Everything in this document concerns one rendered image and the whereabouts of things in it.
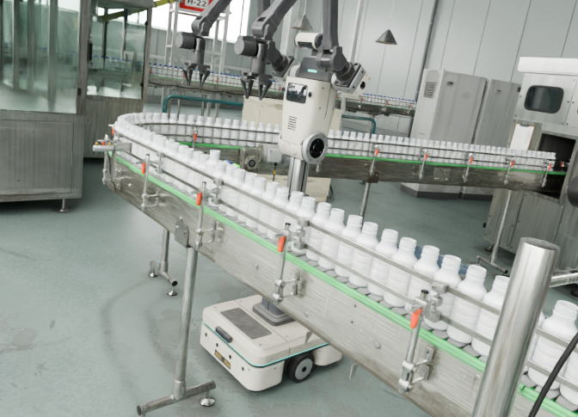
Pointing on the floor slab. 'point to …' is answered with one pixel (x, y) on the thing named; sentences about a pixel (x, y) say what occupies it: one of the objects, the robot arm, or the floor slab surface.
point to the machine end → (552, 222)
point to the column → (290, 29)
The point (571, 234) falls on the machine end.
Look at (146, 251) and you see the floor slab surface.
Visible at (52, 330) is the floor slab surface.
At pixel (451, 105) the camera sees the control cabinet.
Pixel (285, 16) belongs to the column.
